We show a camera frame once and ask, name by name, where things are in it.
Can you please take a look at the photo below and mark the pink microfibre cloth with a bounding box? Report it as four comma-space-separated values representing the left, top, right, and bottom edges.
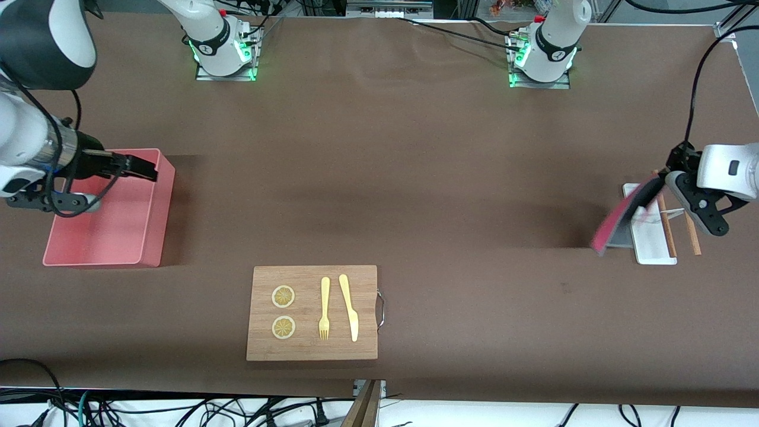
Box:
590, 177, 665, 257

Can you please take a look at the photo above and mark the white rectangular rack tray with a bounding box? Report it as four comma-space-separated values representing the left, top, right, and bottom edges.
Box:
623, 184, 678, 266

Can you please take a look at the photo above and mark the pink plastic bin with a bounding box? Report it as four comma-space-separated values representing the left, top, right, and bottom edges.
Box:
43, 148, 176, 269

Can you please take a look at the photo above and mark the yellow plastic fork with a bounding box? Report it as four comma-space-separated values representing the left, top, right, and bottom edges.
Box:
318, 277, 331, 341

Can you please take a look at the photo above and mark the brown table cover sheet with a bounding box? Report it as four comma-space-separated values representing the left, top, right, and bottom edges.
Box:
0, 11, 759, 409

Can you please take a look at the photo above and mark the wooden cutting board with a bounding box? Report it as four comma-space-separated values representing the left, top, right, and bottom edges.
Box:
246, 265, 379, 361

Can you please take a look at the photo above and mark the yellow plastic knife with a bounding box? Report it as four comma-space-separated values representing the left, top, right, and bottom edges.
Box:
339, 274, 359, 343

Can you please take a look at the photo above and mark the grey electronics box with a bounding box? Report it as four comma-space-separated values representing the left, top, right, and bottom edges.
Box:
347, 0, 433, 18

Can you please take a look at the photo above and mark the wooden stand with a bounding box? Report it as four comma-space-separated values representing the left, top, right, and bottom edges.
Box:
341, 380, 383, 427

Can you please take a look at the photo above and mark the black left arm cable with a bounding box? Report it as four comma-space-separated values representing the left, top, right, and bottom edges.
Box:
626, 0, 759, 149

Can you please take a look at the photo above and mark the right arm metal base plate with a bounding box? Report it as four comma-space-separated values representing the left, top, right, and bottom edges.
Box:
196, 27, 260, 82

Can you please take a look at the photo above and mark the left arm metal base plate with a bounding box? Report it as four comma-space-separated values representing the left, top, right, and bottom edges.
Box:
509, 33, 571, 90

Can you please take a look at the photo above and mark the thick black looped cable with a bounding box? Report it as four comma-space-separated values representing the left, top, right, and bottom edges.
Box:
0, 358, 66, 427

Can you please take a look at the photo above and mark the black cable across table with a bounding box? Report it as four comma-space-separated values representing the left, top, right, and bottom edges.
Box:
396, 17, 522, 51

